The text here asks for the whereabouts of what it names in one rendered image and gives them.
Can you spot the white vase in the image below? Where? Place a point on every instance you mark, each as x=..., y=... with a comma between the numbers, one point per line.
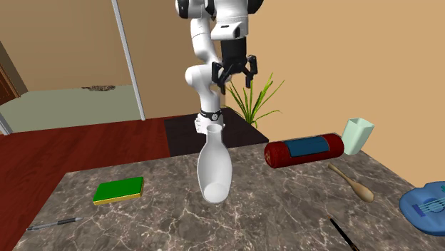
x=214, y=167

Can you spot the grey pen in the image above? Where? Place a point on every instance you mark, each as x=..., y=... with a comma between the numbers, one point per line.
x=52, y=224

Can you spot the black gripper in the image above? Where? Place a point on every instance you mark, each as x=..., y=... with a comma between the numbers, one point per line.
x=234, y=52

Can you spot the pale green cup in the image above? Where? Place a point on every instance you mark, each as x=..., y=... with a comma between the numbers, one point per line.
x=356, y=137

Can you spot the brown door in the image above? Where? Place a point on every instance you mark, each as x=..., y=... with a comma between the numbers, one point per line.
x=8, y=85

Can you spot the black pencil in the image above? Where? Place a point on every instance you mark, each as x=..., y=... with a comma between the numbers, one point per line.
x=342, y=233

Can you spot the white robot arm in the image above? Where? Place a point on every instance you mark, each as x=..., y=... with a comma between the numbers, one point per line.
x=205, y=90

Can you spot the green potted plant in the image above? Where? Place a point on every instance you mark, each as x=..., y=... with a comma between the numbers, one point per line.
x=251, y=104

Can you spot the dark robot stand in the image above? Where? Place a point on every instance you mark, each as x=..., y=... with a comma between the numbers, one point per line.
x=243, y=132

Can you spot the blue toy guitar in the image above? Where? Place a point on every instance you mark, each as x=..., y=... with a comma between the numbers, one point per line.
x=426, y=212

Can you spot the red cylinder with blue label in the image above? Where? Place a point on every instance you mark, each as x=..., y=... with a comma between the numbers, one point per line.
x=302, y=151

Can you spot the pale green bed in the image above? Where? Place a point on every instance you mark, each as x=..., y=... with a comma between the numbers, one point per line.
x=69, y=107

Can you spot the wooden spoon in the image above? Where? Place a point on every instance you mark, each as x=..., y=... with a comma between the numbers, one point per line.
x=359, y=189

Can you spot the green and yellow sponge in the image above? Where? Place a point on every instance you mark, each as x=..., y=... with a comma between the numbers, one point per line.
x=118, y=189

